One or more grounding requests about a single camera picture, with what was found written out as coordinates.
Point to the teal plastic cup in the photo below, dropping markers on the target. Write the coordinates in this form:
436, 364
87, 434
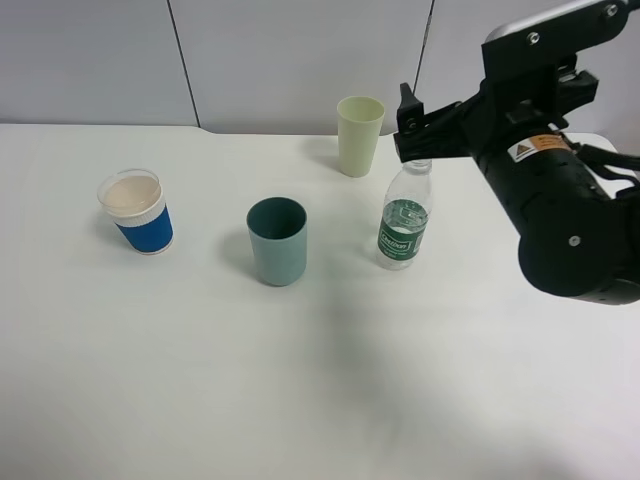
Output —
277, 229

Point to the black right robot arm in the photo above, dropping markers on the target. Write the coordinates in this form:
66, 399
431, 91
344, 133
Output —
576, 240

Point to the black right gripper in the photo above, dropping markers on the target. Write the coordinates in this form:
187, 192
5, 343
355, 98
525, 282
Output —
529, 102

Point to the blue sleeved paper cup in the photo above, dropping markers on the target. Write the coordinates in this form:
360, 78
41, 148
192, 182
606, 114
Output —
134, 200

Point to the pale green plastic cup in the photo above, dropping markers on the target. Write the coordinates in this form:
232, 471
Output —
360, 120

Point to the clear water bottle green label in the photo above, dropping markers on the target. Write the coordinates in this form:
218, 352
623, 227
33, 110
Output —
406, 211

